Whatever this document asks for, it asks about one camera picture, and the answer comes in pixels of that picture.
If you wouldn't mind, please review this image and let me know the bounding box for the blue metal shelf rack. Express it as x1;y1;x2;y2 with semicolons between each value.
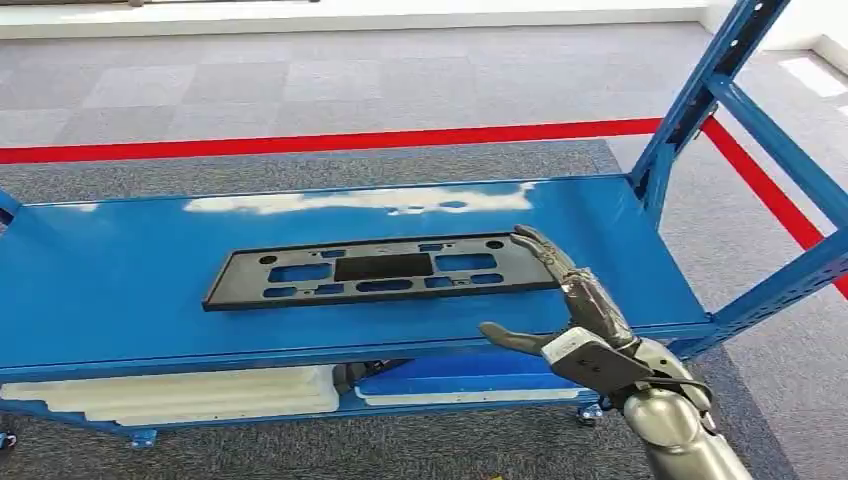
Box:
0;0;848;452

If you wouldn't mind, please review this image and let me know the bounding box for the long black plastic part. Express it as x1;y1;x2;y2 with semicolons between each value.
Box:
333;359;412;397

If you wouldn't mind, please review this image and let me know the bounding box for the white ribbed plastic tray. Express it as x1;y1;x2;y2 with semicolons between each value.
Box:
0;365;340;427

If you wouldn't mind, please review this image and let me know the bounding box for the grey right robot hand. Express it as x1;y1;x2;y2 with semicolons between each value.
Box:
478;225;642;356

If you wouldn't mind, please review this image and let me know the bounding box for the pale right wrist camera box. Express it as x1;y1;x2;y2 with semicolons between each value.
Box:
541;326;657;397

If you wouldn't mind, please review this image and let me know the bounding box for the black perforated plastic panel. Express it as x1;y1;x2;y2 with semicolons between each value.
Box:
201;231;564;313

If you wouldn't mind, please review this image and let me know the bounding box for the blue plastic crate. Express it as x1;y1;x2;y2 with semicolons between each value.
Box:
356;351;584;399

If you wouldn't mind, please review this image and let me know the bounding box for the red floor tape strip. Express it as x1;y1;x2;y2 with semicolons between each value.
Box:
700;115;848;301
0;117;664;166

